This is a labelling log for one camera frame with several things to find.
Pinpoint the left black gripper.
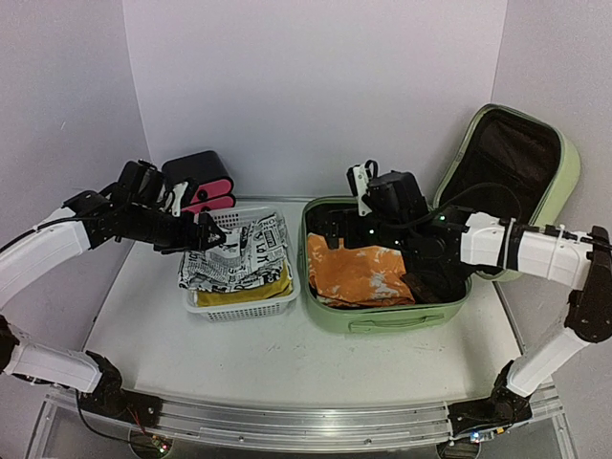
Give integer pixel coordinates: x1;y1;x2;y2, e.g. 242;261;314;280
124;204;226;254

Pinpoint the white perforated plastic basket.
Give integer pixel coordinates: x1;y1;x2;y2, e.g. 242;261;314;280
184;206;301;322

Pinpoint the orange snack bag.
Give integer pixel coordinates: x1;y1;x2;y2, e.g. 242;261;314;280
307;233;415;309

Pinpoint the newspaper print garment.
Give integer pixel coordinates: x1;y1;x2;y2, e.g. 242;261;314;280
178;210;291;294

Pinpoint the yellow towel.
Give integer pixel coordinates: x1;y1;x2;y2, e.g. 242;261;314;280
195;273;293;308

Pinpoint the green hard-shell suitcase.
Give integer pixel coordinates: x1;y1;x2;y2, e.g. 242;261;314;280
299;104;580;334

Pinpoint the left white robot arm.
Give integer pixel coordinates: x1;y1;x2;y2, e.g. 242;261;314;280
1;190;226;418

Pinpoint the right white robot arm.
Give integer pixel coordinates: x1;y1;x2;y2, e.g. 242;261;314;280
321;206;611;424

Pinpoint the black pink drawer organizer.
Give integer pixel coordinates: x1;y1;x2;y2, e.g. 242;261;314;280
162;150;236;214

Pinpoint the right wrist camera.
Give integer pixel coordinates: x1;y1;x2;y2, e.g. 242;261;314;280
346;160;428;225

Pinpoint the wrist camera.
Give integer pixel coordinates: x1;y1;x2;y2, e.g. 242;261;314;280
109;161;198;216
346;160;428;225

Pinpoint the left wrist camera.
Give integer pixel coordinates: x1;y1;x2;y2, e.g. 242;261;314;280
109;161;198;216

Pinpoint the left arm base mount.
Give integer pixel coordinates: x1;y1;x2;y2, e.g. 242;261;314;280
77;389;164;428

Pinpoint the aluminium front rail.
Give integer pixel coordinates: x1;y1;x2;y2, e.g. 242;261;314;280
42;396;565;448

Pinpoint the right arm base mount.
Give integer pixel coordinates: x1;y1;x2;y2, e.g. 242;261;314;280
448;385;532;438

